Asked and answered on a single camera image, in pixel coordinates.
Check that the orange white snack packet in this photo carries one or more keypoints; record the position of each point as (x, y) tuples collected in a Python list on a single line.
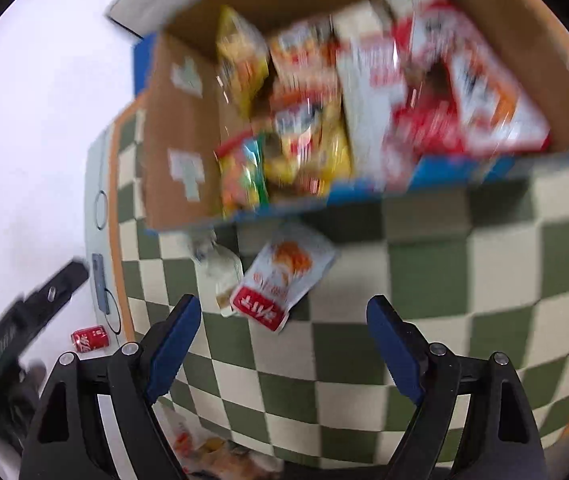
[(184, 440)]

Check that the white red snack pouch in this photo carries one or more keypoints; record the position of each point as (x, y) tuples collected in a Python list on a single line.
[(274, 280)]

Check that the grey phone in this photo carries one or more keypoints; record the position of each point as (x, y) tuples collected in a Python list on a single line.
[(99, 282)]

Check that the large red white snack packet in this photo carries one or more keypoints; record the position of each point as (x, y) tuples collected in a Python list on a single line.
[(464, 90)]

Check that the brown cardboard box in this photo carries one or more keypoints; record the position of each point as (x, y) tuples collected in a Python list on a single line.
[(179, 110)]

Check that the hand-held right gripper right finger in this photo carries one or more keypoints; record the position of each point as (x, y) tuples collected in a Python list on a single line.
[(394, 345)]

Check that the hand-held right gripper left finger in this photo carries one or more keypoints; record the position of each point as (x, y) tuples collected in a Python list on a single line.
[(174, 340)]

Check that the clear snack packet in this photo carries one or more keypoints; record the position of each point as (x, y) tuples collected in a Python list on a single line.
[(224, 270)]

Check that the yellow chips packet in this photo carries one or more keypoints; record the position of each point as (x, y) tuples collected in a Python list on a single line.
[(314, 160)]

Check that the red soda can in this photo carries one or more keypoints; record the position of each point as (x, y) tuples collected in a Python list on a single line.
[(90, 338)]

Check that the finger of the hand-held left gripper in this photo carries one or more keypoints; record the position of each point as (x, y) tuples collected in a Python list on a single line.
[(57, 287)]

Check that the green white checkered mat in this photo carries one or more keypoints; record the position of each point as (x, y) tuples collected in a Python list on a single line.
[(414, 285)]

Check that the white red snack box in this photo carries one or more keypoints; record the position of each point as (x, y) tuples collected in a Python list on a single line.
[(369, 90)]

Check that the green orange snack packet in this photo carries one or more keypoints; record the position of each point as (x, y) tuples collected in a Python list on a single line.
[(242, 180)]

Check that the blue cushion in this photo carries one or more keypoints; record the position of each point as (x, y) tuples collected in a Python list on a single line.
[(142, 65)]

